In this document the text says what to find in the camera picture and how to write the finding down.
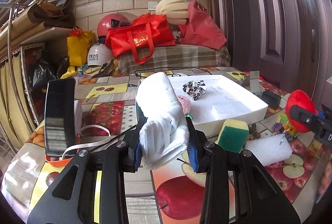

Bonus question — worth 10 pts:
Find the plaid covered bench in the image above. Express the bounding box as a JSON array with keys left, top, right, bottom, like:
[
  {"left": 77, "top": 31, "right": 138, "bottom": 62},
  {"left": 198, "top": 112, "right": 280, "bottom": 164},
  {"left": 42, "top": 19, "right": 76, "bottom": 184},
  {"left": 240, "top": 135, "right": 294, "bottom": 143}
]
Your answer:
[{"left": 117, "top": 44, "right": 231, "bottom": 75}]

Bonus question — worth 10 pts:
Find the white helmet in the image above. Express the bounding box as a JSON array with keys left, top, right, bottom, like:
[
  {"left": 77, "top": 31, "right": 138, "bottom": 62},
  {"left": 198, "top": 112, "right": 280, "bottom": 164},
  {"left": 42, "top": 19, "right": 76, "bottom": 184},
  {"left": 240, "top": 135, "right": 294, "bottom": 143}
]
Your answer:
[{"left": 87, "top": 43, "right": 115, "bottom": 66}]

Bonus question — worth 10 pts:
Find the pink plush pig toy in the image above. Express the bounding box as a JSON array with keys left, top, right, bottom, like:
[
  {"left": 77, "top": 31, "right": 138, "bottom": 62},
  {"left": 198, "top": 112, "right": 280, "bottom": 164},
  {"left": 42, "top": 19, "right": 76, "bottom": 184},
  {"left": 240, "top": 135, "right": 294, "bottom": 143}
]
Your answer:
[{"left": 177, "top": 96, "right": 191, "bottom": 115}]

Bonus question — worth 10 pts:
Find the dark red fabric bag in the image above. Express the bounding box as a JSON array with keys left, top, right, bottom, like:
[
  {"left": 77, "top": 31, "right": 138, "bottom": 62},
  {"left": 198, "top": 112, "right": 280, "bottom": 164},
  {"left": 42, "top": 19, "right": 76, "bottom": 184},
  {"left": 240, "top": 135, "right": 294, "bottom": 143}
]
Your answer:
[{"left": 178, "top": 1, "right": 227, "bottom": 50}]

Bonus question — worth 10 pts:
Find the red plush apple toy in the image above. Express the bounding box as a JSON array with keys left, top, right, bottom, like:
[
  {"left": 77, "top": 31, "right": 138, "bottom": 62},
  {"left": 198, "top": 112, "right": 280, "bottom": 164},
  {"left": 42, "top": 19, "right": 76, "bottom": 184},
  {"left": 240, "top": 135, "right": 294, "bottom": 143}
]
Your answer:
[{"left": 285, "top": 89, "right": 318, "bottom": 133}]

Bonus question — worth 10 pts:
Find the yellow green sponge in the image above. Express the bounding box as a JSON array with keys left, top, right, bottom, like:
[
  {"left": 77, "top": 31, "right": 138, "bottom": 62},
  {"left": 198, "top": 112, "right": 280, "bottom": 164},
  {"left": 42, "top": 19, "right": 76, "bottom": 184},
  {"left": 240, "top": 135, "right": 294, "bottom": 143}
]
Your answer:
[{"left": 216, "top": 119, "right": 249, "bottom": 153}]

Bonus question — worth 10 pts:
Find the cream foam roll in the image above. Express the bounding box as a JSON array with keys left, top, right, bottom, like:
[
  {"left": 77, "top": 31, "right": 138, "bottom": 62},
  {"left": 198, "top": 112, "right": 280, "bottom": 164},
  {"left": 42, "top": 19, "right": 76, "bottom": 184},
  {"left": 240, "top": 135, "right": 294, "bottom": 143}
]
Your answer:
[{"left": 155, "top": 0, "right": 189, "bottom": 25}]

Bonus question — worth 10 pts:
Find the white power bank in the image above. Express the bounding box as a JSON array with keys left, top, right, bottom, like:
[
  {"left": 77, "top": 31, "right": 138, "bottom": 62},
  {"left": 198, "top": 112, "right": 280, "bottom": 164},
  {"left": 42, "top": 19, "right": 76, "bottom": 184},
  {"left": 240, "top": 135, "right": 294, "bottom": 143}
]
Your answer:
[{"left": 171, "top": 73, "right": 188, "bottom": 77}]

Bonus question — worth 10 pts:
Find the dark wooden door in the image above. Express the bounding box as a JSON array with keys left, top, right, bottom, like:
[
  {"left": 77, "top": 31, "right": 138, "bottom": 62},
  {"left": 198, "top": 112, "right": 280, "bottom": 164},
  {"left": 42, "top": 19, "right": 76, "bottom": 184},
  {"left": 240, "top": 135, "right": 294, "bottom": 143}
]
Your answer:
[{"left": 209, "top": 0, "right": 331, "bottom": 106}]

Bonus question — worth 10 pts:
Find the pink helmet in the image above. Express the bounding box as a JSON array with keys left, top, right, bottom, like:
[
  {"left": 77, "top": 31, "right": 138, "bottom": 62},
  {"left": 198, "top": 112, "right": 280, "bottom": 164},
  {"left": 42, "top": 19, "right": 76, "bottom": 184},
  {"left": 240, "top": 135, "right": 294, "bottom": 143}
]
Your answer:
[{"left": 97, "top": 13, "right": 130, "bottom": 37}]

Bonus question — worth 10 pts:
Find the red tote bag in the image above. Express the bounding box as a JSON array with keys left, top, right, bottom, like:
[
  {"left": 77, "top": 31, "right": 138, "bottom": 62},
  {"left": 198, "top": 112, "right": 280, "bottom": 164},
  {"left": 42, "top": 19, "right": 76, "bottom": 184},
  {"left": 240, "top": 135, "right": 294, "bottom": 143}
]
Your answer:
[{"left": 105, "top": 13, "right": 176, "bottom": 65}]

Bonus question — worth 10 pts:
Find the black white patterned scrunchie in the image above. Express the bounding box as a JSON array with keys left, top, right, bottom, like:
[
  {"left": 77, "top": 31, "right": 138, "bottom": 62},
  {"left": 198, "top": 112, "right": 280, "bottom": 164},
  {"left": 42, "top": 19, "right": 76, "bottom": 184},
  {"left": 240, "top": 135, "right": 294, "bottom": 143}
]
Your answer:
[{"left": 182, "top": 80, "right": 206, "bottom": 100}]

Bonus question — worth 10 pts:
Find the white shallow cardboard box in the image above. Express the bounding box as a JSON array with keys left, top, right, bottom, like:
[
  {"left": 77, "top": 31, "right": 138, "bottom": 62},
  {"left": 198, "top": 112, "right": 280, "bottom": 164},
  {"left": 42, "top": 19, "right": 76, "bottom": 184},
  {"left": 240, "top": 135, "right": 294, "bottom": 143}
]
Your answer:
[{"left": 168, "top": 75, "right": 268, "bottom": 138}]

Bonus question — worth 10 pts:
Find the white towel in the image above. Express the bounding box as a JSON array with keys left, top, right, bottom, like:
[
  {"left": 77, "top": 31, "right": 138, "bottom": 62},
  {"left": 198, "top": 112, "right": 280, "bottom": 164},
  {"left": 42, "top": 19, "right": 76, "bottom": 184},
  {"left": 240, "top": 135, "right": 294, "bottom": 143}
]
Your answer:
[{"left": 136, "top": 72, "right": 190, "bottom": 170}]

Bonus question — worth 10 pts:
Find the black smartphone on stand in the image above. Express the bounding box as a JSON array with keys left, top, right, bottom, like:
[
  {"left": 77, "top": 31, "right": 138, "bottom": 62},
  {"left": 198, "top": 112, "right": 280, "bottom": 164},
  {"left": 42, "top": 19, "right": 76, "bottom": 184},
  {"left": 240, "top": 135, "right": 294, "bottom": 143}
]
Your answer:
[{"left": 44, "top": 78, "right": 76, "bottom": 157}]

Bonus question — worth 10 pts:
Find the yellow gift bag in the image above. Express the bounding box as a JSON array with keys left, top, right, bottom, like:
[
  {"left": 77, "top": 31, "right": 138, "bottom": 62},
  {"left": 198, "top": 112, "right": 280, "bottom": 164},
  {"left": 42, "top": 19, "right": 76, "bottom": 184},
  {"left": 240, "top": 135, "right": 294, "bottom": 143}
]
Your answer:
[{"left": 66, "top": 28, "right": 95, "bottom": 67}]

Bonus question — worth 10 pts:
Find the white foam block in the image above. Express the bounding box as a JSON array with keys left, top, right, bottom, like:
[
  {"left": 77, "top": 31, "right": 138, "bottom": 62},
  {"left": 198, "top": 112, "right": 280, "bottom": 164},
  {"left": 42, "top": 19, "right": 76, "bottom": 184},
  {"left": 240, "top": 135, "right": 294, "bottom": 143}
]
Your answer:
[
  {"left": 244, "top": 134, "right": 293, "bottom": 166},
  {"left": 211, "top": 101, "right": 251, "bottom": 120}
]

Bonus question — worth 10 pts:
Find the black charger block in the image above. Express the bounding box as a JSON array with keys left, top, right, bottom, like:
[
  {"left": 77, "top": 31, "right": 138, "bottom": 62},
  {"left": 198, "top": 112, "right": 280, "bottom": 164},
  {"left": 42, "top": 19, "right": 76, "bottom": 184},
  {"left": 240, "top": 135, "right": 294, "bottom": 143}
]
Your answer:
[{"left": 261, "top": 90, "right": 281, "bottom": 109}]

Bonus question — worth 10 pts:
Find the white foam block in box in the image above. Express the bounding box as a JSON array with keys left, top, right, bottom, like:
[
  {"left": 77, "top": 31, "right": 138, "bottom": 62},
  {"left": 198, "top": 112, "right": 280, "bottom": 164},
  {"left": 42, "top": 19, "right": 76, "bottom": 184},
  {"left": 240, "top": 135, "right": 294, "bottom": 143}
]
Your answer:
[{"left": 211, "top": 101, "right": 251, "bottom": 120}]

